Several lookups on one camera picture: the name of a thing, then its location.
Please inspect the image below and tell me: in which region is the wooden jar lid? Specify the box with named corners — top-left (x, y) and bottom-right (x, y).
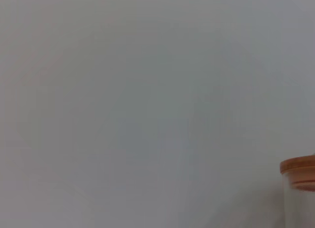
top-left (280, 155), bottom-right (315, 191)

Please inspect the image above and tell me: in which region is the glass water dispenser jar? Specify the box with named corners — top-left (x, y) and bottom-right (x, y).
top-left (282, 172), bottom-right (315, 228)

